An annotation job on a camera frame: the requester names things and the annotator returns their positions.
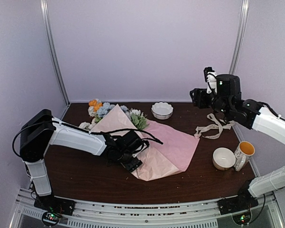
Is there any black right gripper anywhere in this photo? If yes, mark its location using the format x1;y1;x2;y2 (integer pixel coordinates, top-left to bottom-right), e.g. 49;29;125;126
190;88;230;118

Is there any beige printed ribbon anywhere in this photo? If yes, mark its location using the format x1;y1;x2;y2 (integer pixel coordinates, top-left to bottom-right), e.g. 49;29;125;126
194;114;235;140

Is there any pink wrapping paper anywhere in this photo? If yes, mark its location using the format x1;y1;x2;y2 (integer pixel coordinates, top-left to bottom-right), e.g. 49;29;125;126
91;105;199;181

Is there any fake flower bouquet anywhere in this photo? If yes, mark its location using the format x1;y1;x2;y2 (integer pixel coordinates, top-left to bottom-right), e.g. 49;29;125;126
79;99;149;130

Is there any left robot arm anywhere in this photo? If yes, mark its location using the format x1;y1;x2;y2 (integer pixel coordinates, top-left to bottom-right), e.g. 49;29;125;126
12;109;149;211

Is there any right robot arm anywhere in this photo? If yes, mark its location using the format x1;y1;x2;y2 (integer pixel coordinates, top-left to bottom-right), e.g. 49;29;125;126
190;67;285;210

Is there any white scalloped dish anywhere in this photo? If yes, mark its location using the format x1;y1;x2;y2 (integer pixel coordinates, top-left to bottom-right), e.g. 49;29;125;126
151;102;174;120

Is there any white round bowl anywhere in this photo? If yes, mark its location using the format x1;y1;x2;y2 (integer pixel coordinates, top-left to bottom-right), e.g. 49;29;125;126
212;147;236;171

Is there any floral mug orange inside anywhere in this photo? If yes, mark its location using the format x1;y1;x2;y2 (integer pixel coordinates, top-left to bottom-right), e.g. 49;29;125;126
233;141;255;171

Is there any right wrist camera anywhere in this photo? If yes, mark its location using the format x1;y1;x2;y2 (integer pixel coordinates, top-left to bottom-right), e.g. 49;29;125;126
203;66;217;95

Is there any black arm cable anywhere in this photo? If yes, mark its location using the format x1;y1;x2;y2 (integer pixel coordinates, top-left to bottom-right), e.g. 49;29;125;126
12;120;164;159

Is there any aluminium front rail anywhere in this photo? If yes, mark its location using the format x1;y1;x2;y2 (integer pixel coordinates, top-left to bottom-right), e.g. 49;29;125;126
14;186;282;228

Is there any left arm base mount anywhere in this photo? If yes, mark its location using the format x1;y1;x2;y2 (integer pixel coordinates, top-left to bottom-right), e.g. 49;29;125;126
34;195;76;227

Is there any right aluminium corner post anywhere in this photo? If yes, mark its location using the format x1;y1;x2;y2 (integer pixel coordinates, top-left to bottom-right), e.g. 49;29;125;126
228;0;250;76

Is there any aluminium corner post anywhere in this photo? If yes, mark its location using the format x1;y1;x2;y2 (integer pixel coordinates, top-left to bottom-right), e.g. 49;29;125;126
40;0;70;106
228;0;250;76

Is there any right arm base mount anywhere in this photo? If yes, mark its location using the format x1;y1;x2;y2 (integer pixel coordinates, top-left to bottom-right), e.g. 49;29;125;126
218;196;258;226

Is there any left aluminium corner post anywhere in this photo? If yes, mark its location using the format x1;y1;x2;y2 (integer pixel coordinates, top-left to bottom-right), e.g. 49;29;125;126
40;0;70;106

